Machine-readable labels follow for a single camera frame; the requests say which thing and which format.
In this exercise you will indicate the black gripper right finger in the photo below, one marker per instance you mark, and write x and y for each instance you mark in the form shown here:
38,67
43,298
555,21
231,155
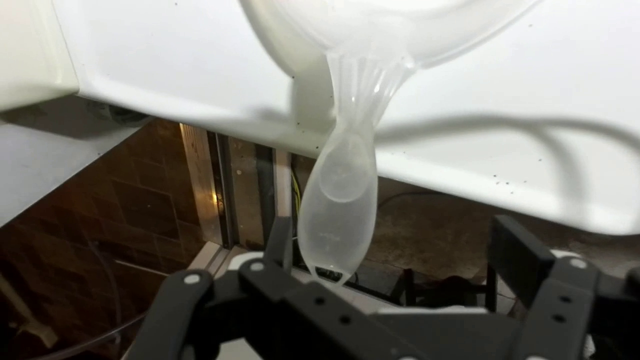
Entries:
517,256

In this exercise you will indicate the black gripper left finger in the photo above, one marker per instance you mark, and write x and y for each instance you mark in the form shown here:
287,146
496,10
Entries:
278,244

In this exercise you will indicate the white washing machine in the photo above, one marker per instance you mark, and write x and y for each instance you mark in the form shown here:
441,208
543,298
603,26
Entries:
543,119

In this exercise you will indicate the white dryer machine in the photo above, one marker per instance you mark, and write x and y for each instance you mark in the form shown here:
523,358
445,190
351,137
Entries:
35,60

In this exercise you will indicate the translucent white dust pan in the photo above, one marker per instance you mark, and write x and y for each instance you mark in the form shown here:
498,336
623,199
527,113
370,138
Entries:
369,51

